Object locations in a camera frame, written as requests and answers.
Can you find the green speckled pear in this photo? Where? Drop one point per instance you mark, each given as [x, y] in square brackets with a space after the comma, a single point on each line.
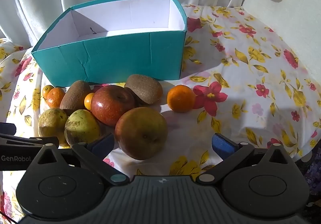
[80, 127]
[51, 122]

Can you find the brown kiwi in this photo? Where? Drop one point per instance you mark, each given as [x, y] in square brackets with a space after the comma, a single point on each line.
[75, 96]
[145, 88]

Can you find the floral tablecloth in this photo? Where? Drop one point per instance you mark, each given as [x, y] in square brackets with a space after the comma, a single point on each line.
[250, 88]

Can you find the red apple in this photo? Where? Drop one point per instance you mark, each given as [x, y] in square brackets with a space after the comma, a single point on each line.
[112, 106]

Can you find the yellow-red apple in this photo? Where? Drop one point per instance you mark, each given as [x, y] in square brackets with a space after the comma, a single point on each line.
[141, 133]

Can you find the dark patterned cloth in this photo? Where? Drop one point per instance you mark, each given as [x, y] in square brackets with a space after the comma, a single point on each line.
[313, 178]

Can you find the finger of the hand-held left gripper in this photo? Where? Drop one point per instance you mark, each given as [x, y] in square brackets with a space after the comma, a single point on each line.
[27, 141]
[7, 129]

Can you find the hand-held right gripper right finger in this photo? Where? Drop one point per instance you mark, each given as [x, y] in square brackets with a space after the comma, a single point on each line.
[223, 145]

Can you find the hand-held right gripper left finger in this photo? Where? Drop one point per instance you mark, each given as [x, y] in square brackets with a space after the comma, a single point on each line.
[101, 145]

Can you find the small orange tangerine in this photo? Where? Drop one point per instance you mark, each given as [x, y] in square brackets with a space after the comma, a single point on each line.
[55, 97]

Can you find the teal cardboard box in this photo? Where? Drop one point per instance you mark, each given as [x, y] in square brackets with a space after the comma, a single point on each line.
[112, 58]

